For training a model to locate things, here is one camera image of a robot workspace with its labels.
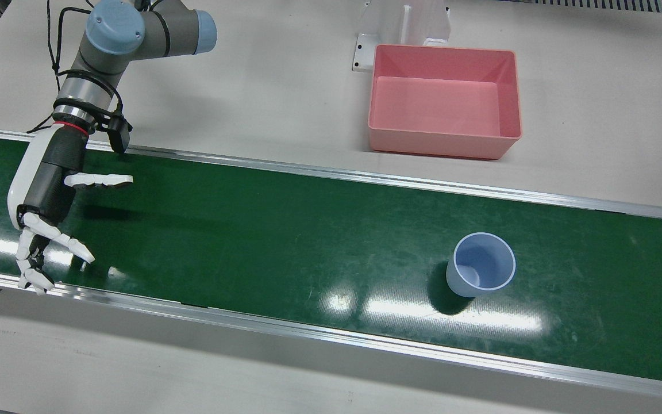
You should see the black vent grille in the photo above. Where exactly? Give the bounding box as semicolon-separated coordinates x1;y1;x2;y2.
495;0;662;16

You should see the white metal bracket stand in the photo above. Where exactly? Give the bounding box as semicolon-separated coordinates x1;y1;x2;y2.
352;0;452;72

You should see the light blue plastic cup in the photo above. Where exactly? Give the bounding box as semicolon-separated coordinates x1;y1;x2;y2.
445;232;517;298

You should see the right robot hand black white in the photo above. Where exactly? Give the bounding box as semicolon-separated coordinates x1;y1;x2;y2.
7;121;134;296

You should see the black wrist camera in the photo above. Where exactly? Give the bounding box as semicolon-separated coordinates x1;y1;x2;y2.
104;112;132;154

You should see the pink plastic box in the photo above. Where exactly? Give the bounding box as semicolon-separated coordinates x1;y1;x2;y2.
367;44;523;160

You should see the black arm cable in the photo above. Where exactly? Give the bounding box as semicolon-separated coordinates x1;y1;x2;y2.
26;0;126;134

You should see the green conveyor belt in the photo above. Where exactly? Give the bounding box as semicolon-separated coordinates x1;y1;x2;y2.
0;133;662;387

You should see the aluminium conveyor side rail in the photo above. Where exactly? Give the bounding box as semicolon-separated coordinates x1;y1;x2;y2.
0;267;662;402
0;126;662;224

